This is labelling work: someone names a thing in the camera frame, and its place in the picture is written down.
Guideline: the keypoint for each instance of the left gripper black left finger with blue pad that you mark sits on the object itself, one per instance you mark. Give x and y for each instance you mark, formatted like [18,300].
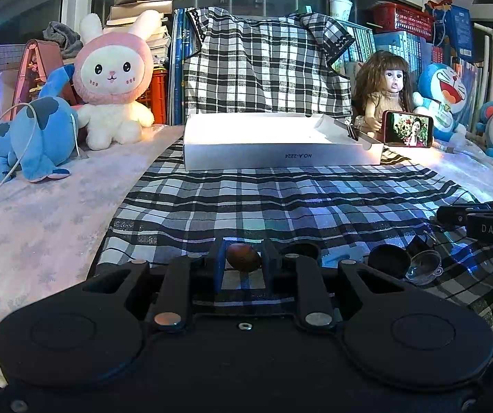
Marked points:
[189,279]

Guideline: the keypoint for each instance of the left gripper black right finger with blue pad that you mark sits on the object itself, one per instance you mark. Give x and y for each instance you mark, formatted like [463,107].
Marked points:
[299,277]

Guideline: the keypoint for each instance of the brown walnut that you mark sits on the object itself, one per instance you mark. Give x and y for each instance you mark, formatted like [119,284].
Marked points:
[243,257]

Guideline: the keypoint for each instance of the black round cap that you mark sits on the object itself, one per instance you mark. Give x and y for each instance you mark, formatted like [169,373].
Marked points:
[389,259]
[308,249]

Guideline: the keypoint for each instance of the light blue plastic lid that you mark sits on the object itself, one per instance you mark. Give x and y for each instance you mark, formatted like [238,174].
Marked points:
[345,257]

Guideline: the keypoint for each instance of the black white plaid cloth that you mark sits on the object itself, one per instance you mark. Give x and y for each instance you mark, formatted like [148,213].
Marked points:
[171,212]

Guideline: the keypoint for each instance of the red smartphone playing video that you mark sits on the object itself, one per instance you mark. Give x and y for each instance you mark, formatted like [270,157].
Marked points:
[401,129]

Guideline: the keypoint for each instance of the blue Doraemon plush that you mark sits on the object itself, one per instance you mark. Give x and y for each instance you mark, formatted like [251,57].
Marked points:
[441,94]

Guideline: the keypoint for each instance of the white cardboard box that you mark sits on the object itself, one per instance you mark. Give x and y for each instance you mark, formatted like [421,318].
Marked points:
[227,141]

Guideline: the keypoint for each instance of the brown haired doll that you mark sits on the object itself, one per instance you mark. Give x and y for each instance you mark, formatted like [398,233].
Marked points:
[382,84]

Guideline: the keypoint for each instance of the red crate behind bunny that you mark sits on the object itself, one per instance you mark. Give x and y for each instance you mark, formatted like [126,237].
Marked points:
[155,97]

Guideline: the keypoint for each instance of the blue gift box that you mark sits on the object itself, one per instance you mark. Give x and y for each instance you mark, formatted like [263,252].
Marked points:
[453,25]

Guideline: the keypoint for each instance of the blue spotted plush toy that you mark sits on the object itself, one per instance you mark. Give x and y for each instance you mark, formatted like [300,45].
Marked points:
[42,136]

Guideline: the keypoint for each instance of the plaid cloth over backrest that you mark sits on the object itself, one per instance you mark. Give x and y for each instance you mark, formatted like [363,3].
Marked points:
[274,65]

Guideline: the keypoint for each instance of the pink white bunny plush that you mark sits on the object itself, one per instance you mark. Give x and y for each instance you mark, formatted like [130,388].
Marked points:
[110,72]

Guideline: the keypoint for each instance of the red plastic basket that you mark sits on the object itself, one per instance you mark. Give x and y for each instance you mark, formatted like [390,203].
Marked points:
[391,17]

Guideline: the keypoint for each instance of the pink handbag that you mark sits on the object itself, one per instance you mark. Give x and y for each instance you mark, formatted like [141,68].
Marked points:
[39,59]

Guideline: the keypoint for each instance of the stack of books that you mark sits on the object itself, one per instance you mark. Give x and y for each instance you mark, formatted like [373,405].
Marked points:
[146,18]

